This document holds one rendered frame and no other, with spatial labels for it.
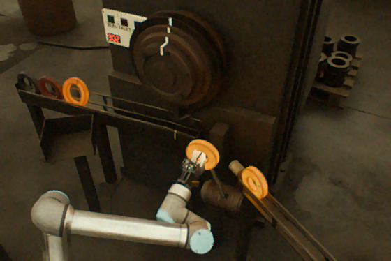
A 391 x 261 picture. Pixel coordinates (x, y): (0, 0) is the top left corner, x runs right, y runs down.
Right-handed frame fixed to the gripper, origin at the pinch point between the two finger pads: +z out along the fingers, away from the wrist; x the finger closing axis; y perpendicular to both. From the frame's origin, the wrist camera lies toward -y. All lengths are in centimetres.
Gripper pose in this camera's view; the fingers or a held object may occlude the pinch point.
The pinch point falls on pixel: (202, 151)
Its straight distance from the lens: 170.0
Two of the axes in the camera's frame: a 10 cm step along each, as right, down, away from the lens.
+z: 4.2, -7.9, 4.4
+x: -9.0, -3.0, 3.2
